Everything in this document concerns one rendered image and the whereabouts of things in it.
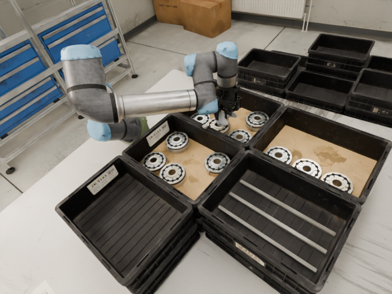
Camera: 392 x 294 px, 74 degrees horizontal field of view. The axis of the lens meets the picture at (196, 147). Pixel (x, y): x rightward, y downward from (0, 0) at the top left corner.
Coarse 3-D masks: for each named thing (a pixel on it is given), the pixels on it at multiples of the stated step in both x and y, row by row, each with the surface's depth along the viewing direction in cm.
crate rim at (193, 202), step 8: (160, 120) 114; (184, 120) 112; (152, 128) 111; (200, 128) 107; (144, 136) 108; (216, 136) 102; (232, 144) 99; (240, 152) 95; (232, 160) 94; (144, 168) 97; (224, 168) 92; (152, 176) 93; (216, 176) 90; (168, 184) 90; (176, 192) 87; (192, 200) 85; (200, 200) 84
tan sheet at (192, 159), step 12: (192, 144) 115; (168, 156) 112; (180, 156) 111; (192, 156) 110; (204, 156) 110; (192, 168) 106; (204, 168) 105; (192, 180) 102; (204, 180) 101; (192, 192) 98
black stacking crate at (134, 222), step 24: (120, 168) 105; (120, 192) 103; (144, 192) 102; (72, 216) 97; (96, 216) 97; (120, 216) 96; (144, 216) 94; (168, 216) 93; (192, 216) 87; (96, 240) 91; (120, 240) 90; (144, 240) 88; (120, 264) 84
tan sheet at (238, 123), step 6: (240, 108) 127; (210, 114) 127; (240, 114) 124; (246, 114) 124; (228, 120) 123; (234, 120) 122; (240, 120) 121; (234, 126) 119; (240, 126) 119; (252, 132) 115
